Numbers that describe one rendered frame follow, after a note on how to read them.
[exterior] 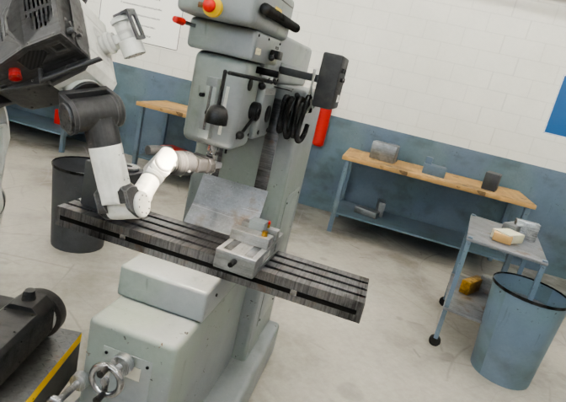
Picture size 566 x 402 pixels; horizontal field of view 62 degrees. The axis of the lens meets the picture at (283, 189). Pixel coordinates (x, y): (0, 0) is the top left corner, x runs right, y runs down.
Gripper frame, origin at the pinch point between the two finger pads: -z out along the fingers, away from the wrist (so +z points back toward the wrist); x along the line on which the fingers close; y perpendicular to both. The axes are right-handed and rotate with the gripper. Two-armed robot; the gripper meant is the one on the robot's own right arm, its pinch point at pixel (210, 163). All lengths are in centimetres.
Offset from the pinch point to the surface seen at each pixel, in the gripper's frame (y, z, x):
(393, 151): 15, -360, 90
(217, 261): 28.4, 10.9, -23.6
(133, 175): 12.6, 15.2, 24.7
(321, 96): -33, -31, -21
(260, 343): 102, -64, 1
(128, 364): 59, 40, -22
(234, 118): -19.7, 4.3, -11.6
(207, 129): -14.2, 11.1, -6.7
